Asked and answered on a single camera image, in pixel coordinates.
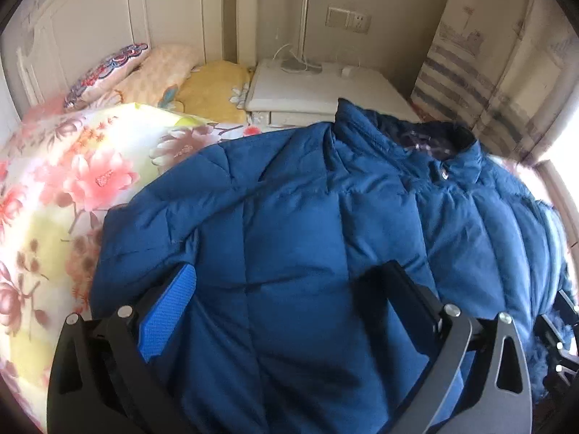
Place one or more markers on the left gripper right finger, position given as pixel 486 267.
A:
pixel 476 379

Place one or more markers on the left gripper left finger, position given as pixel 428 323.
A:
pixel 102 379

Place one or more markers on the blue puffer jacket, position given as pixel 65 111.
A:
pixel 283 333

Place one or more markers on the floral bed quilt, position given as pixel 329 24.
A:
pixel 59 178

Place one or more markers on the striped beige curtain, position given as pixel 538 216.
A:
pixel 507 69

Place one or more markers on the peach patterned pillow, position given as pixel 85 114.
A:
pixel 157 79

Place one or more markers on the yellow pillow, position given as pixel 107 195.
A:
pixel 216 91

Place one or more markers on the blue red floral pillow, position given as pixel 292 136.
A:
pixel 105 75

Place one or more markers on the white nightstand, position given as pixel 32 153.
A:
pixel 277 98

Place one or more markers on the white headboard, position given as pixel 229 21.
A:
pixel 48 44

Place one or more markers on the wall power socket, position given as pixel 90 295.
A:
pixel 355 22

